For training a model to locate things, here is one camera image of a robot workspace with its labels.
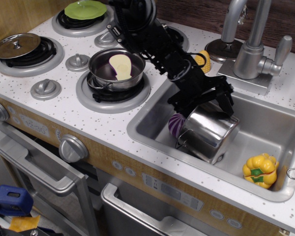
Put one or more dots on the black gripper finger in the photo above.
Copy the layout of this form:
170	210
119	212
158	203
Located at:
186	110
225	102

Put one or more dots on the purple striped toy onion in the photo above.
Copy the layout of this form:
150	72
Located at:
175	124

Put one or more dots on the steel sink basin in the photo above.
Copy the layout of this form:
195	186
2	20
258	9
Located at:
264	128

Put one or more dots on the back left burner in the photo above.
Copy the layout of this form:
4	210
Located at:
66	26

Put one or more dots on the yellow toy corn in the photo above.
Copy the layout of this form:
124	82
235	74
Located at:
203	60

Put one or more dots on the steel pot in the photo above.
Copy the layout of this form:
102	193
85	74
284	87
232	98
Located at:
207	132

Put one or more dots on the green plastic plate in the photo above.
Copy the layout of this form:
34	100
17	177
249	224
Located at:
85	10

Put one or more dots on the dishwasher door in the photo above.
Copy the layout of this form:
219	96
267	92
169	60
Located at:
131	212

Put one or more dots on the front left burner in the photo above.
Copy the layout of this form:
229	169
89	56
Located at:
47	56

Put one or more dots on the silver faucet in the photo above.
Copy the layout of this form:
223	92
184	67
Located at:
244	64

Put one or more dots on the front right burner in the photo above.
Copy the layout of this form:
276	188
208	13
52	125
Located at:
111	102

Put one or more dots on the oven door with handle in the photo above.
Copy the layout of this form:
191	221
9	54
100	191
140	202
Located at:
60	193

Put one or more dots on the silver stove knob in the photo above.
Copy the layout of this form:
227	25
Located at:
77	63
45	90
105	40

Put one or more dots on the blue clamp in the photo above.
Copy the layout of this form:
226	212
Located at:
15	201

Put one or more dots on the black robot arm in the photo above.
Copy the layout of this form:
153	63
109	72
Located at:
137	29

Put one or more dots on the steel pot lid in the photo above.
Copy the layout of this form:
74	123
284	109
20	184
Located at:
18	45

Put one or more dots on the yellow toy bell pepper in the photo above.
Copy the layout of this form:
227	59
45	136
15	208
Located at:
261	170

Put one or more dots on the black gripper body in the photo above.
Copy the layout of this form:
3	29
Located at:
195	87

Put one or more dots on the yellow cloth piece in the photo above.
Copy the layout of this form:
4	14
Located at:
23	223

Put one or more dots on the toy eggplant slice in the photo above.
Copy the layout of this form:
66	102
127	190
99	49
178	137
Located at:
122	66

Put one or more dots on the steel pan on burner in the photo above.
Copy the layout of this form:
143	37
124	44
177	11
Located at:
104	76

